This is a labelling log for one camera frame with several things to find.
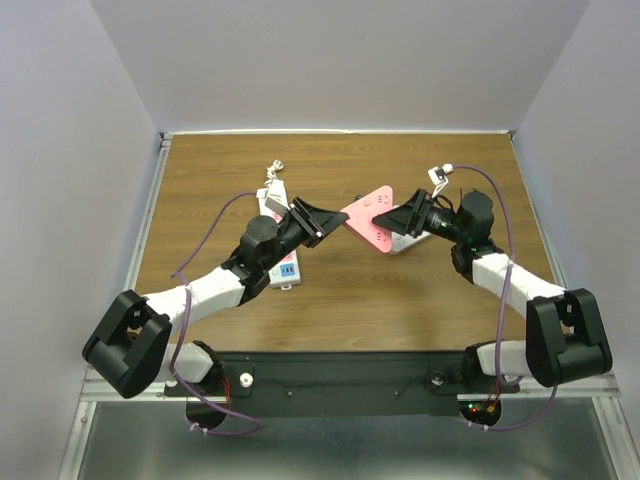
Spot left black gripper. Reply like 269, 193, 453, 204
262, 196, 347, 271

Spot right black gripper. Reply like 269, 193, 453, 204
371, 189, 466, 244

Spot pink triangular power socket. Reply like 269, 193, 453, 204
340, 185, 393, 254

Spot white colourful power strip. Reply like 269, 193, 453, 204
256, 187, 301, 291

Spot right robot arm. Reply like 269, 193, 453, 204
372, 189, 613, 390

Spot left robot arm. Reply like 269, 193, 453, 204
82, 198, 349, 399

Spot white triangular power socket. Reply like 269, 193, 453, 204
390, 232, 431, 255

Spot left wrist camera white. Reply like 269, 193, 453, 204
265, 179, 289, 216

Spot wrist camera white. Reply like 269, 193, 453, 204
265, 179, 289, 216
428, 163, 454, 198

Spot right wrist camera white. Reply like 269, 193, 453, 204
428, 163, 454, 198

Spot white coiled strip cord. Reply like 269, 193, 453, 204
264, 159, 287, 190

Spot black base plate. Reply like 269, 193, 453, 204
194, 350, 495, 419

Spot back aluminium rail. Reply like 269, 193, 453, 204
159, 128, 515, 138

